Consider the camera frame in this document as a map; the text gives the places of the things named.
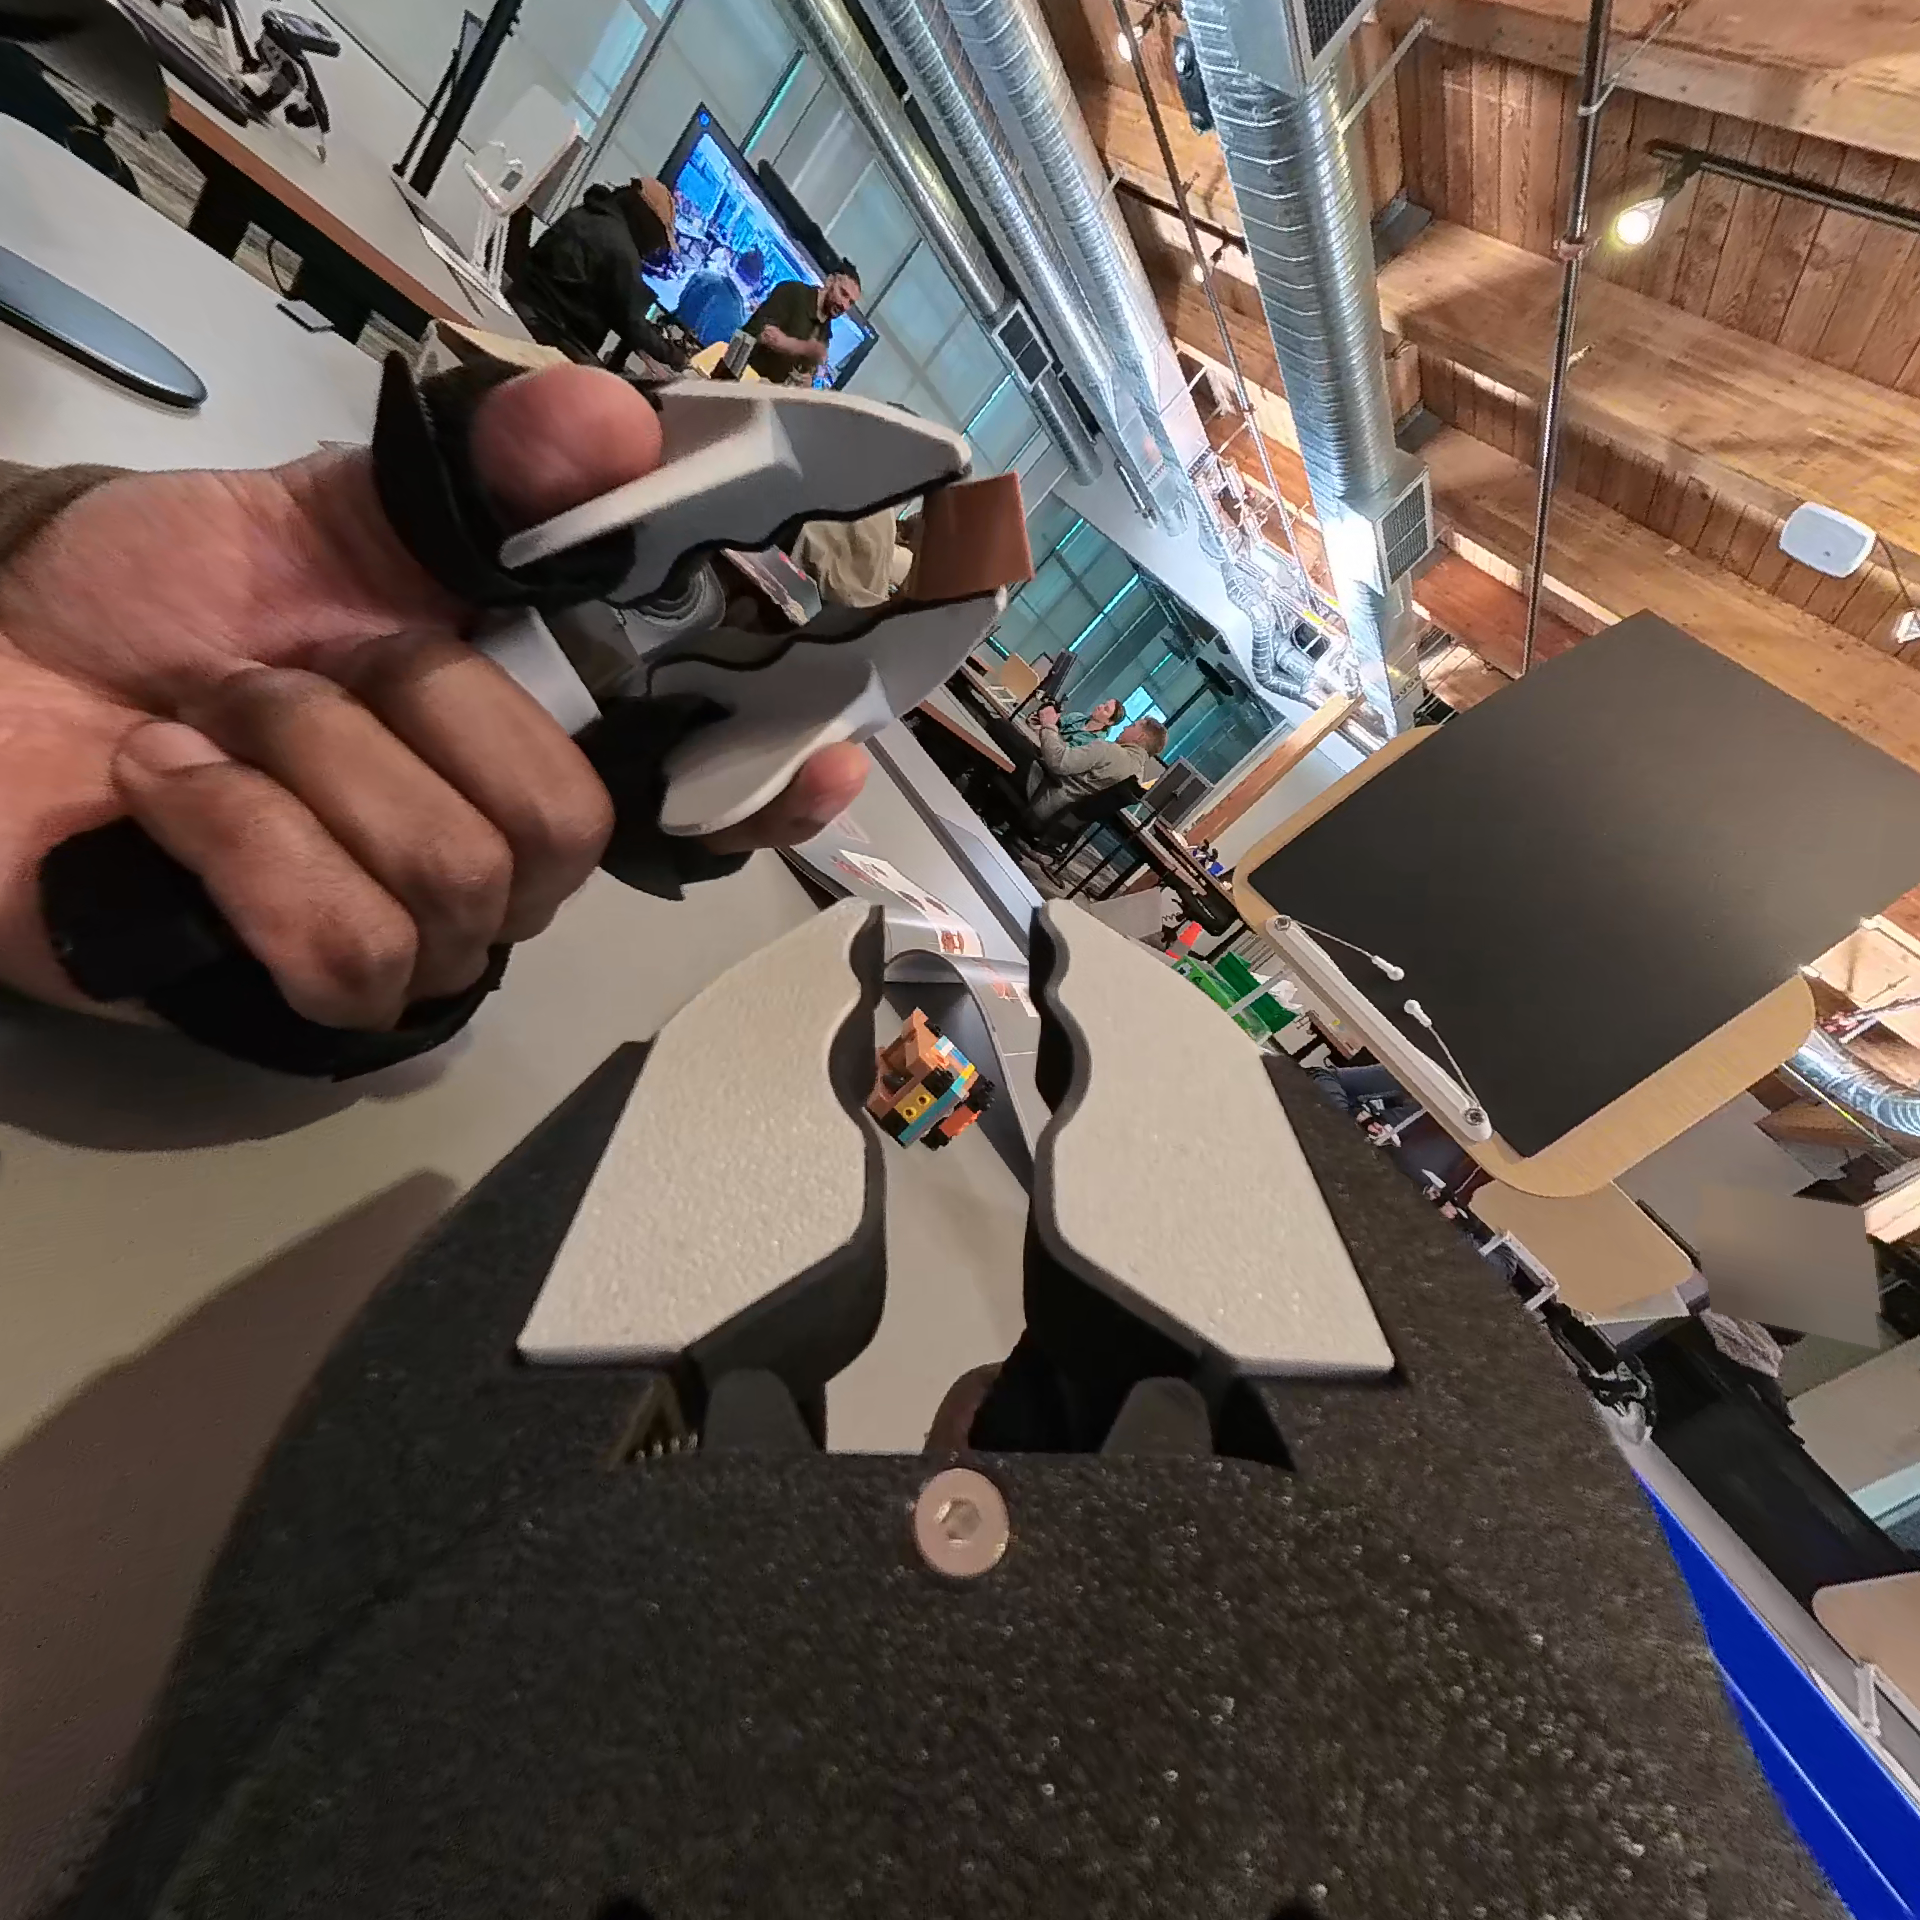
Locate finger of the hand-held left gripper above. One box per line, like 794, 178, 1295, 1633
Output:
652, 588, 1009, 838
503, 381, 978, 605

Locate wall television screen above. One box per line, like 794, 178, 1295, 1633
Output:
644, 101, 882, 395

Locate black felt desk divider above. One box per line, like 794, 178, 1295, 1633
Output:
1231, 610, 1920, 1201

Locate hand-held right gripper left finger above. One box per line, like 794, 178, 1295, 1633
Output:
517, 900, 889, 1367

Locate person's left hand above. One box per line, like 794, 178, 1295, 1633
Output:
0, 366, 877, 1031

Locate ceiling spot lamp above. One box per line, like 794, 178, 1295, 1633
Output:
1608, 164, 1699, 253

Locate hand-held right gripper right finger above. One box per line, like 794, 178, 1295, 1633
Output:
1027, 900, 1399, 1379

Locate green crates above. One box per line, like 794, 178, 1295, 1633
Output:
1183, 944, 1311, 1039

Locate person's left forearm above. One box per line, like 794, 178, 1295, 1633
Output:
0, 461, 130, 563

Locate white ceiling access point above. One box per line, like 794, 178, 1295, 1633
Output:
1778, 501, 1882, 582

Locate brown tile brick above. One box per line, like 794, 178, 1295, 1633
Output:
897, 471, 1039, 605

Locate blue plastic bin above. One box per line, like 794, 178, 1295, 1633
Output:
1634, 1473, 1920, 1920

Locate dark oval plate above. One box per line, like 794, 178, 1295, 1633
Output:
0, 239, 210, 412

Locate silver ventilation duct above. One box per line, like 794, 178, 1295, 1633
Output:
1176, 0, 1442, 738
781, 0, 1188, 528

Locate instruction booklet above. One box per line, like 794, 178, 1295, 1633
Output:
784, 815, 1056, 1194

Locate black ceiling rod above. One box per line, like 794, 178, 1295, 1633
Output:
1519, 0, 1615, 677

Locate small colourful brick model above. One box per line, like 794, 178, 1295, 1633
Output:
864, 1008, 999, 1153

